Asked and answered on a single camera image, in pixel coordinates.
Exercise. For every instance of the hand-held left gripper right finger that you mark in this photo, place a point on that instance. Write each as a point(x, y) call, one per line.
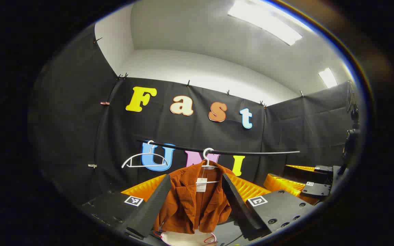
point(239, 205)

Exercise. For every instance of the white laundry hamper red rim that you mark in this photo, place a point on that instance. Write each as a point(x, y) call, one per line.
point(186, 240)

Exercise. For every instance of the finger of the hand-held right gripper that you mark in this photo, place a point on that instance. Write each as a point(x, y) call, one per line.
point(323, 169)
point(315, 189)

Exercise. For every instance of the white plastic hanger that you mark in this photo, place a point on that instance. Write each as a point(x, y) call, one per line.
point(208, 166)
point(149, 166)

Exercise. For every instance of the long ceiling light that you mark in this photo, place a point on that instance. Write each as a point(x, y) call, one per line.
point(268, 24)

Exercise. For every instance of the black backdrop cloth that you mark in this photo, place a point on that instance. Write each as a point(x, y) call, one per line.
point(80, 136)

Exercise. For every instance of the pink cloth clip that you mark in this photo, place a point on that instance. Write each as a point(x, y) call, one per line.
point(105, 103)

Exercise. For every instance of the black clothes rack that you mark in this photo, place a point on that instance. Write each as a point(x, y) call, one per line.
point(251, 152)

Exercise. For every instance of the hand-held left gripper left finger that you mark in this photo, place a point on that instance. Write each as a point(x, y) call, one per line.
point(152, 205)

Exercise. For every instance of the black camera tripod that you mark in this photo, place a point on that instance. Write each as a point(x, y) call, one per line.
point(353, 133)

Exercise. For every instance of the small ceiling light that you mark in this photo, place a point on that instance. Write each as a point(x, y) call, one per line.
point(327, 78)

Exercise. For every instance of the silver cloth clip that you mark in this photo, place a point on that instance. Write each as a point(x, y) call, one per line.
point(92, 166)

